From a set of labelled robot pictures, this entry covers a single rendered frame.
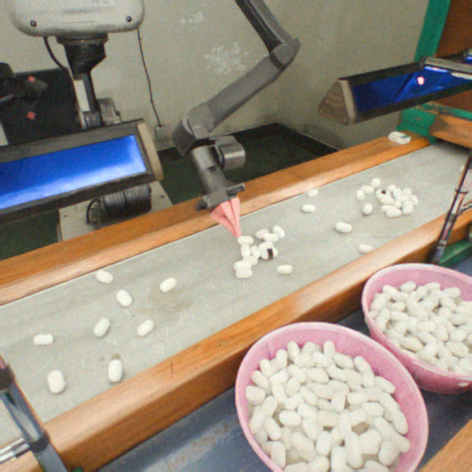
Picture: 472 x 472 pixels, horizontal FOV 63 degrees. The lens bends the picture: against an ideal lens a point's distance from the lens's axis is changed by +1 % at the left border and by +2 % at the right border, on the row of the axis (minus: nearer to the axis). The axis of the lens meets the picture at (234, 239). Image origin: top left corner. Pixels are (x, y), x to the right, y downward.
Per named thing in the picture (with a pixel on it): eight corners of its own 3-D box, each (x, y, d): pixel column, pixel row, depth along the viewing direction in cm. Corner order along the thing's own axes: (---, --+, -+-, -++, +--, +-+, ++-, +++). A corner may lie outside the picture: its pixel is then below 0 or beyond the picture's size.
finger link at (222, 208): (263, 224, 80) (243, 184, 81) (235, 235, 76) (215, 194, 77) (250, 234, 86) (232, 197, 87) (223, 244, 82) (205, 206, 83)
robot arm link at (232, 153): (171, 136, 86) (185, 115, 79) (211, 130, 93) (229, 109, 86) (192, 184, 85) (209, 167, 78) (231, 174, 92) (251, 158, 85)
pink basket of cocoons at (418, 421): (204, 406, 64) (201, 371, 58) (320, 334, 76) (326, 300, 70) (317, 578, 46) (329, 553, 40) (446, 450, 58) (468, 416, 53)
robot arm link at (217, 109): (260, 66, 109) (283, 39, 101) (274, 83, 110) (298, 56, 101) (162, 140, 85) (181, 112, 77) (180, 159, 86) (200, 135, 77)
